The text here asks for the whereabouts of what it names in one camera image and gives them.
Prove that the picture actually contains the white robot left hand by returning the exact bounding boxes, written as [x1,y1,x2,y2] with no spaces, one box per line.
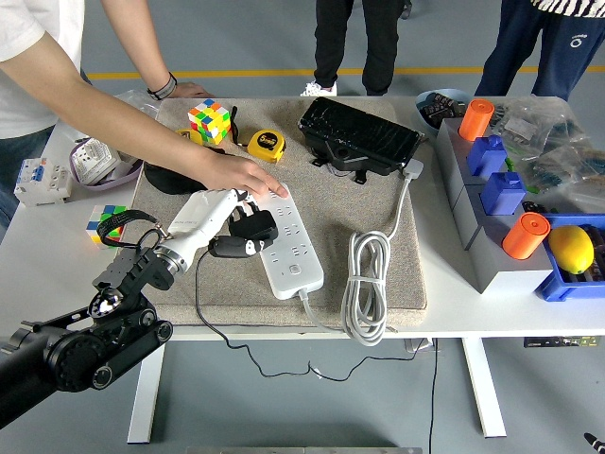
[164,187,267,260]

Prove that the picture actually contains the person's left hand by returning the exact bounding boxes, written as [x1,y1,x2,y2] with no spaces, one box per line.
[163,80,215,100]

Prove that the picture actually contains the person's right hand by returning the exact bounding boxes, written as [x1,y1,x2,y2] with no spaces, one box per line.
[200,151,290,199]

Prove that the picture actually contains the black power adapter plug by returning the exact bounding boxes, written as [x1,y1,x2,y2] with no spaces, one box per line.
[229,209,280,243]

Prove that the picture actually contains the thin black adapter cord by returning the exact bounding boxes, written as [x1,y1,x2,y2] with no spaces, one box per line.
[195,249,422,383]

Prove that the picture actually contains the white power strip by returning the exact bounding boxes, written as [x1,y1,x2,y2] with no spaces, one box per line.
[250,182,325,301]

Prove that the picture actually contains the white three-pin plug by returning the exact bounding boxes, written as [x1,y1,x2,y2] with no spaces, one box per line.
[402,158,425,182]

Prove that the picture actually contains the black grey wristband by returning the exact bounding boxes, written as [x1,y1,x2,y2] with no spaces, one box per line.
[146,71,179,100]

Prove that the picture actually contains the colourful puzzle cube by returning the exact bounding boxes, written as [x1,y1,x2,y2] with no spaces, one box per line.
[187,97,232,146]
[87,203,130,248]

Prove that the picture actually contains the yellow tape measure 5m print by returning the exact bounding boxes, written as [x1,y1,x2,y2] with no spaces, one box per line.
[229,106,287,165]

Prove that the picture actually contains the black fabric pouch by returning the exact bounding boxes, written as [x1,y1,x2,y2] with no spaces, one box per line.
[143,147,228,195]

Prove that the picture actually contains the grey-brown mat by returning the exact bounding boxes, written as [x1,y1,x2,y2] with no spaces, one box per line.
[125,96,429,332]

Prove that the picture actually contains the black table control panel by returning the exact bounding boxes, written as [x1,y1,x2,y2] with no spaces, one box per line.
[523,335,596,349]

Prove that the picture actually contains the white shoe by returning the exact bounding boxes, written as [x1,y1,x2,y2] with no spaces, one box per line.
[300,80,339,98]

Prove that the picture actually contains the white table leg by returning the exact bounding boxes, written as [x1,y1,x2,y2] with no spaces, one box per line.
[460,337,508,439]
[126,340,166,445]

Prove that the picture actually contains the black glossy wrapped device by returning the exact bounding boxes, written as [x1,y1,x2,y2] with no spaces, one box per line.
[297,96,425,185]

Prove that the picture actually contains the person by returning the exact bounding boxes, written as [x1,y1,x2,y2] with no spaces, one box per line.
[475,0,605,102]
[0,0,290,228]
[300,0,410,98]

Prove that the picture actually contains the blue plastic bin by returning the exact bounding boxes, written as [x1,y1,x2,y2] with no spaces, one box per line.
[533,212,605,303]

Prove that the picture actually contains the white circuit breaker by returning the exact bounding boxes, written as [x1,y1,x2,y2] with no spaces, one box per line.
[12,158,73,207]

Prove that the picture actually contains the light blue bowl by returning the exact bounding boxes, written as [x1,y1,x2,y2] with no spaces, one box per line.
[414,89,474,133]

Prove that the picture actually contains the yellow lemon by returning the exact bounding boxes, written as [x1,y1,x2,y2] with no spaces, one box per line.
[546,224,596,275]

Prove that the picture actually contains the grey box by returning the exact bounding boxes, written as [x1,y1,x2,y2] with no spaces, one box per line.
[433,116,510,209]
[451,182,555,295]

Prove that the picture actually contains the dark electronic parts packets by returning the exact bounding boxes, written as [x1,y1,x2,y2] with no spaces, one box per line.
[420,93,467,119]

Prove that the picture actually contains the orange cylinder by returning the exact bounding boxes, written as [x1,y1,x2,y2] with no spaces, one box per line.
[501,212,552,261]
[458,97,496,142]

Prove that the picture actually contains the blue block with knob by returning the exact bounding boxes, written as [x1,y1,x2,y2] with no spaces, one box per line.
[466,134,508,180]
[479,170,527,217]

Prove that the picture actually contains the clear bag of green parts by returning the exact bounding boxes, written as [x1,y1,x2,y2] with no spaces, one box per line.
[524,141,605,214]

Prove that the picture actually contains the clear bag with white label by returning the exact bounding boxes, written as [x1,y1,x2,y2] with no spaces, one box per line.
[491,96,592,157]

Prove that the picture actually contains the white power strip cable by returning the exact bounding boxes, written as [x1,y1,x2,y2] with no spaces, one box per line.
[295,175,410,349]

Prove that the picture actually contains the black hanging cable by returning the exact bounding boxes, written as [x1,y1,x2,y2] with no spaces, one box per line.
[427,337,440,454]

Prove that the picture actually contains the grey under-table bracket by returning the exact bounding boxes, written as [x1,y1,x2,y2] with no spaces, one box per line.
[404,338,439,354]

